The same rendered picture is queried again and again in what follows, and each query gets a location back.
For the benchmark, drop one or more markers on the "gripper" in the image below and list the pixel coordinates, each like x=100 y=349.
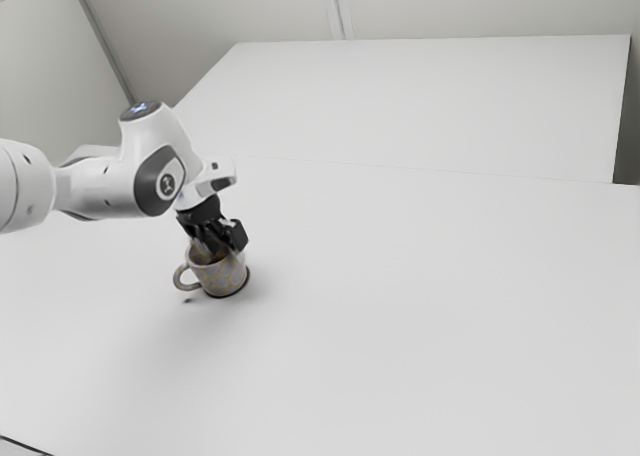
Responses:
x=216 y=227

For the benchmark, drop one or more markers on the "grey patterned mug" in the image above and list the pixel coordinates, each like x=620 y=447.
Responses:
x=220 y=276

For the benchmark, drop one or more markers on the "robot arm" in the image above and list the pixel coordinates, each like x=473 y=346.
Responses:
x=90 y=186

